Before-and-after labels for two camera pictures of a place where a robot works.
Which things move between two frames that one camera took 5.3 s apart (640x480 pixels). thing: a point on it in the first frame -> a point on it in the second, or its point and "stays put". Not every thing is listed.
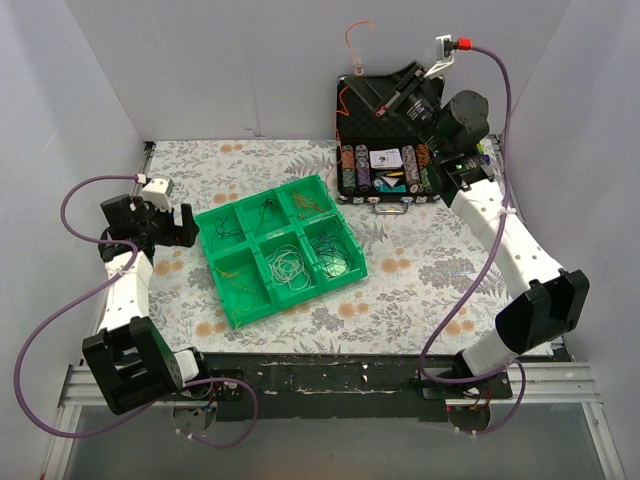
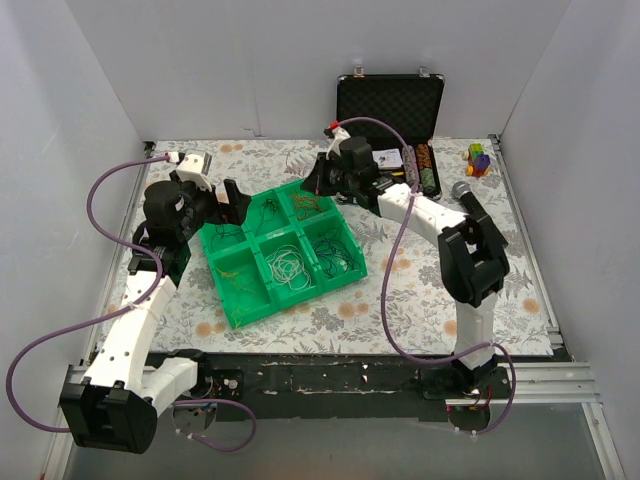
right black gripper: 396,93 -> 324,173
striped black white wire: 269,206 stays put
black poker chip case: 380,159 stays put
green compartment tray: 278,247 stays put
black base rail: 345,387 stays put
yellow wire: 233,315 stays put
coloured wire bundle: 358,69 -> 301,204
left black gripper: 170,226 -> 218,204
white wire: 287,266 stays put
